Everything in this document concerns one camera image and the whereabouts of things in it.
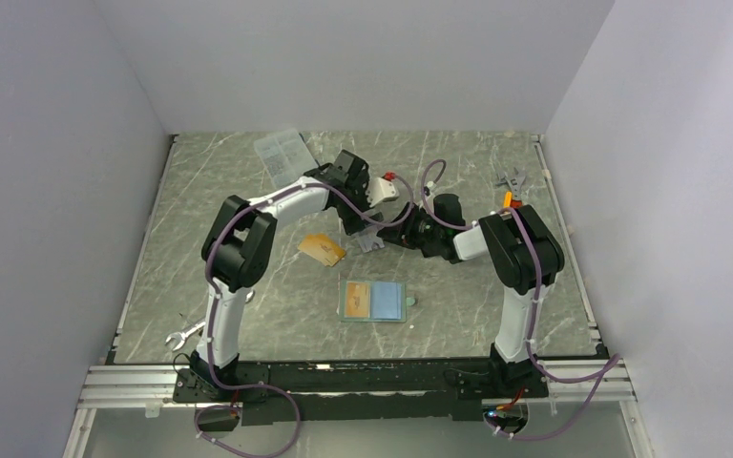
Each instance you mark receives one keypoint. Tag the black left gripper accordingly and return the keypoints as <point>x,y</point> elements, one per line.
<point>352,220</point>

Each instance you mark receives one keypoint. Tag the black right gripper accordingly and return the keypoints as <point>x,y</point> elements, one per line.
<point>402,234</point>

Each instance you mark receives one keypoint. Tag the green card holder wallet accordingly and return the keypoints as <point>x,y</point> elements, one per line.
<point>390,302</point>

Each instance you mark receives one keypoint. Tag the gold credit card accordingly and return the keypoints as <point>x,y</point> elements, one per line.
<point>357,300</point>
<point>323,249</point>

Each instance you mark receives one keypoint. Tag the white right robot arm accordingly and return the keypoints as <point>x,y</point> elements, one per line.
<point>525,255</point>

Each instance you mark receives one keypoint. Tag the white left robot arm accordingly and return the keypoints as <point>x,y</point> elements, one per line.
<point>238,247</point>

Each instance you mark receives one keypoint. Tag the clear plastic organizer box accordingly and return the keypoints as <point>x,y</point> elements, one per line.
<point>285,157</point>

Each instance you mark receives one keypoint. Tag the orange small screwdriver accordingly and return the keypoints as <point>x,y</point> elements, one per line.
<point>511,201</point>

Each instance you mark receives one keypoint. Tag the red adjustable wrench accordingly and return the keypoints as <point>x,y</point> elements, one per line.
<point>514,181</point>

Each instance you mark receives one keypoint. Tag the silver open-end wrench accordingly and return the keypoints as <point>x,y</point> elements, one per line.
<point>186,334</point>

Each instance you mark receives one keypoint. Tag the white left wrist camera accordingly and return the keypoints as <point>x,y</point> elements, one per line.
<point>381,190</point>

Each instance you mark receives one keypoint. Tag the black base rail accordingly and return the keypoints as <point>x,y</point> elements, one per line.
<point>455,388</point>

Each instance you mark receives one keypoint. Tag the aluminium frame rail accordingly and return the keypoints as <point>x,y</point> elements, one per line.
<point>145,388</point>

